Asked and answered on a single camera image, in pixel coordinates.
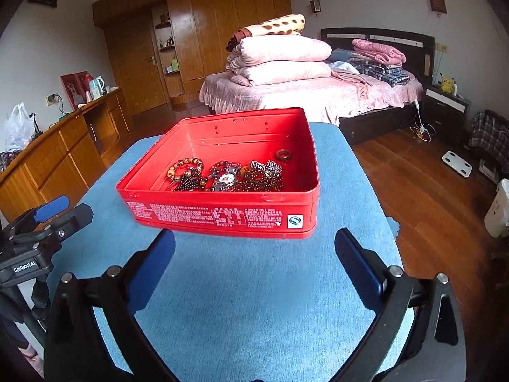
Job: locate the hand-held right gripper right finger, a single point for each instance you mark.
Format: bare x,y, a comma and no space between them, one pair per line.
358,262

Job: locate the folded pink quilt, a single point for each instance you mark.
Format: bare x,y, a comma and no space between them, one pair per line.
286,51
286,73

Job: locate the white bathroom scale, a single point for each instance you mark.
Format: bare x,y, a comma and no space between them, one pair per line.
457,164

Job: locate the wooden sideboard cabinet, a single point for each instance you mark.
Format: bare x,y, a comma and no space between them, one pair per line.
51,155

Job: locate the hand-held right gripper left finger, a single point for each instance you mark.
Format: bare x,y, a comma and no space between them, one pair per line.
157,258

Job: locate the folded pink blanket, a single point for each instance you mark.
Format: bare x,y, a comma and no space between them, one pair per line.
377,51

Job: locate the spotted cream blanket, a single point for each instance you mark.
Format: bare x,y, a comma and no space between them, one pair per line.
278,24

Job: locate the plaid bag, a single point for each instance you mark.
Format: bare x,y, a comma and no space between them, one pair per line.
489,135

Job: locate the yellow plush toy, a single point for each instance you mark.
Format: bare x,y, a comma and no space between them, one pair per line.
446,83

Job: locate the dark nightstand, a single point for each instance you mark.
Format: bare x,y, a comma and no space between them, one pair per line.
445,111

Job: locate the clear plastic bag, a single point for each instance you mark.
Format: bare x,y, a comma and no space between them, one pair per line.
20,127

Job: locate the red photo frame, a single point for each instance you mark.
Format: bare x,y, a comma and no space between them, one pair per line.
71,91

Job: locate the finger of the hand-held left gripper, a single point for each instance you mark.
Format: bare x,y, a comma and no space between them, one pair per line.
49,207
73,217

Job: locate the white electric kettle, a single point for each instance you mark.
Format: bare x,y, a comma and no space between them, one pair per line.
96,87

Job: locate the round bangle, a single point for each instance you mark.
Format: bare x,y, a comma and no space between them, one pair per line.
277,155

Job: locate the small dark wall ornament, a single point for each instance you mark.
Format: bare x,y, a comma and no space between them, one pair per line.
315,6

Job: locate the wooden wardrobe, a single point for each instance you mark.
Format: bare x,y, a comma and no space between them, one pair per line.
214,28

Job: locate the pink bedspread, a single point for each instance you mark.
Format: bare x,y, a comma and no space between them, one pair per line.
318,95

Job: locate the metal band wristwatch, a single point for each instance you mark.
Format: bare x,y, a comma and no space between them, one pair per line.
226,179

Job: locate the blue tablecloth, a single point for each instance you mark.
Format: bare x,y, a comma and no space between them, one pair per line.
254,306

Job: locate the red tin box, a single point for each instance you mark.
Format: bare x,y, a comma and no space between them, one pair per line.
222,217

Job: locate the dark wooden bed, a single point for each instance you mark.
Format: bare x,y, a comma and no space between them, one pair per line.
377,36

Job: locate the light blue cloth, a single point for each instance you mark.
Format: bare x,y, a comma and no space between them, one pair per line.
342,55

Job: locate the plaid clothes pile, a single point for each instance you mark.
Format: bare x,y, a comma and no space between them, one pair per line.
381,73

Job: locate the brown wall plaque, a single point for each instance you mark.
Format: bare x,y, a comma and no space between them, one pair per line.
437,3

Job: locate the white appliance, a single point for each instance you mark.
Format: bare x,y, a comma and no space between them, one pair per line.
499,211

